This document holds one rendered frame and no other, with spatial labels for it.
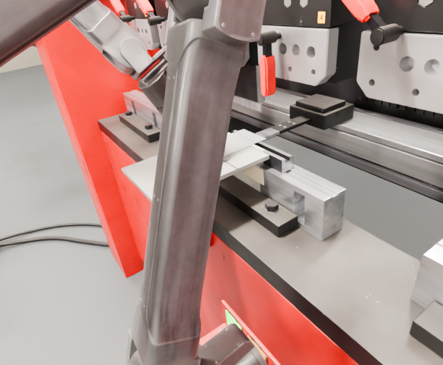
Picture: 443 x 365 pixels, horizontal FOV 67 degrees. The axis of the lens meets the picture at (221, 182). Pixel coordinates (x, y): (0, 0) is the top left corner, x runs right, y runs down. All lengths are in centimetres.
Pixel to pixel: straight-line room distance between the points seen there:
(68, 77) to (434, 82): 126
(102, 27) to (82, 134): 93
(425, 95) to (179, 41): 28
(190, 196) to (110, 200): 138
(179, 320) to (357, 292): 34
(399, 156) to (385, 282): 31
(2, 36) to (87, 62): 122
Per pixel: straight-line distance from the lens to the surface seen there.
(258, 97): 70
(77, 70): 147
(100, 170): 159
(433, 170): 80
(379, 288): 62
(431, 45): 43
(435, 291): 58
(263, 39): 54
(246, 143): 77
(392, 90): 46
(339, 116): 89
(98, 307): 188
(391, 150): 83
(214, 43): 29
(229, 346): 43
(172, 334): 35
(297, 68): 55
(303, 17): 54
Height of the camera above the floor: 132
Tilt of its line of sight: 31 degrees down
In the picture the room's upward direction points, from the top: 7 degrees counter-clockwise
